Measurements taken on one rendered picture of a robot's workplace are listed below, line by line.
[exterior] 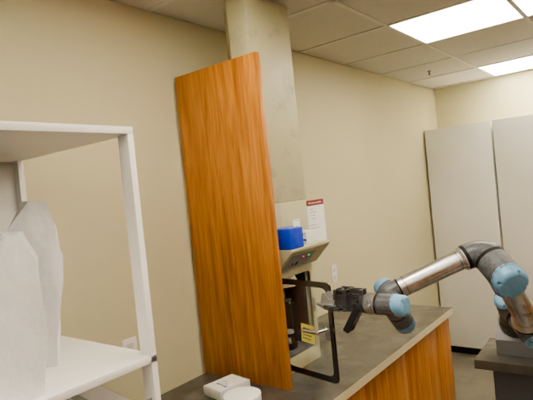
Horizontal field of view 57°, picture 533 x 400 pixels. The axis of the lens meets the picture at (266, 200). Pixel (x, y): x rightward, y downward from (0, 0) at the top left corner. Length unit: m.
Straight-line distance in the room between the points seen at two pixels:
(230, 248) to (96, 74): 0.92
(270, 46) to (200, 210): 0.81
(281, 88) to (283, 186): 0.46
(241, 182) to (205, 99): 0.42
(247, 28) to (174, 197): 0.82
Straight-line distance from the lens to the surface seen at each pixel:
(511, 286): 1.93
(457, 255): 1.99
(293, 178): 2.33
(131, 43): 2.36
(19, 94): 2.02
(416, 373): 2.89
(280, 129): 2.29
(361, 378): 2.27
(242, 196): 2.12
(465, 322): 5.23
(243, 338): 2.27
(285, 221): 2.26
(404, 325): 1.87
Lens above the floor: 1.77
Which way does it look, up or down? 1 degrees down
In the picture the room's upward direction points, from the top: 6 degrees counter-clockwise
